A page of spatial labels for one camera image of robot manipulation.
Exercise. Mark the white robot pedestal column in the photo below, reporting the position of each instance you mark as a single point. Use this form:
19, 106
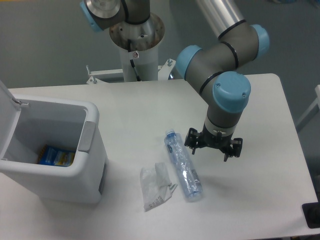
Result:
138, 44

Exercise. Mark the white plastic trash can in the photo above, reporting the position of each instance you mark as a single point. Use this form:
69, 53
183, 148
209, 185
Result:
28, 123

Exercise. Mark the black object at table edge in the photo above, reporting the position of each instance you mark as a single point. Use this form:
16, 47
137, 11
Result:
312, 214

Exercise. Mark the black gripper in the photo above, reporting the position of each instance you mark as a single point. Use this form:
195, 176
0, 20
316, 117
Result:
230, 147

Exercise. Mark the blue yellow package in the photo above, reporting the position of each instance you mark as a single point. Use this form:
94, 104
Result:
54, 156

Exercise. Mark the white frame at right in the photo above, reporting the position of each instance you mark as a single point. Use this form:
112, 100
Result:
310, 112

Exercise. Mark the white metal base frame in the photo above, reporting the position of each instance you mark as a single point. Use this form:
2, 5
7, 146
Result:
164, 72

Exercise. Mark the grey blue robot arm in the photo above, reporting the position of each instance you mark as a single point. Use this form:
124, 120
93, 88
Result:
212, 73

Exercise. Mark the clear plastic water bottle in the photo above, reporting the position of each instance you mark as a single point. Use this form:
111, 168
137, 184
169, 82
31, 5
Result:
188, 178

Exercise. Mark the crumpled white plastic wrapper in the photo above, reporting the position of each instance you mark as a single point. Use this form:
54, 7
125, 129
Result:
156, 186

